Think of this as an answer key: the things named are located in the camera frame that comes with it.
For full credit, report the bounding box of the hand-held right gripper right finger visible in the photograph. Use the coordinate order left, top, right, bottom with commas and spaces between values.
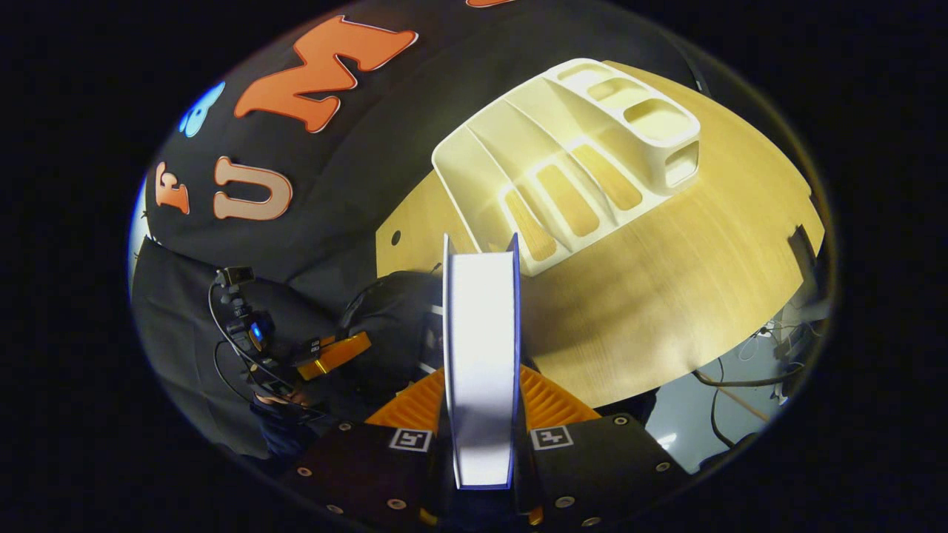
515, 363, 691, 530

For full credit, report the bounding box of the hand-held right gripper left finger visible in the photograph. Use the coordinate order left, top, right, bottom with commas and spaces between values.
284, 366, 454, 530

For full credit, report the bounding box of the black schoolbag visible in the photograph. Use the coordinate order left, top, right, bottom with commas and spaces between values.
337, 269, 454, 406

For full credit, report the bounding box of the portrait cover book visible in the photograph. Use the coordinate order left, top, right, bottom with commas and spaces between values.
417, 300, 447, 375

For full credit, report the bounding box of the blue-edged book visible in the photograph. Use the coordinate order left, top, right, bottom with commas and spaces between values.
441, 232, 522, 492

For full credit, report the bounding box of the white bookshelf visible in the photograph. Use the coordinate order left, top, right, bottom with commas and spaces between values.
431, 58, 703, 278

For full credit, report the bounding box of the black cable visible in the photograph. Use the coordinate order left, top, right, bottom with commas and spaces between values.
691, 355, 808, 449

